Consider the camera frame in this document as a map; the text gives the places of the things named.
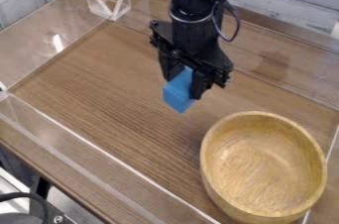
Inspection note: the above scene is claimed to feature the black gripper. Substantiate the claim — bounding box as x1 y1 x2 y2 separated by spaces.
149 10 233 100

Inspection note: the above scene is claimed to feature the blue rectangular block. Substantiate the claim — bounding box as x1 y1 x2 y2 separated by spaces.
162 67 194 113

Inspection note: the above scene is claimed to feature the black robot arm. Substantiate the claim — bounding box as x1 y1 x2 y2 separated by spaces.
149 0 237 100

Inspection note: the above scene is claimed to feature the brown wooden bowl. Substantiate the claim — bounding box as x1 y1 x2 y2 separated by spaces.
200 111 327 224

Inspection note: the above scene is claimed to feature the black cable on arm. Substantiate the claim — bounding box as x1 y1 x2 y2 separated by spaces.
210 0 243 44

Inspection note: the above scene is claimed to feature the clear acrylic corner bracket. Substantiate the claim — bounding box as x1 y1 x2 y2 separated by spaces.
85 0 130 22

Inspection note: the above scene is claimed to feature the black cable lower left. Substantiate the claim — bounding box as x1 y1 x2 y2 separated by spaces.
0 191 50 224

